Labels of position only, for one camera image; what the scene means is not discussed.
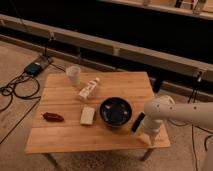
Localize white sponge block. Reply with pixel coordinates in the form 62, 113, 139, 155
80, 107, 95, 125

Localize clear plastic cup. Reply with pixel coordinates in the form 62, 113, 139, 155
65, 66, 81, 86

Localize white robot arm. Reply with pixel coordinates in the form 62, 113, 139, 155
141, 95, 213, 136

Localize black bowl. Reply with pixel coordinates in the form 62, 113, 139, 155
99, 97, 132, 127

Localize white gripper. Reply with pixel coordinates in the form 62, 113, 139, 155
139, 116, 162, 146

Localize wooden table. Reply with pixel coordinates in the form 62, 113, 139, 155
25, 72, 170, 158

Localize white small bottle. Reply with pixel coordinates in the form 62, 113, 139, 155
78, 77, 100, 100

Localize black power adapter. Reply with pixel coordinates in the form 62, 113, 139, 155
24, 63, 42, 76

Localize black eraser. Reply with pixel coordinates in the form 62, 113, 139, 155
131, 112, 145, 132

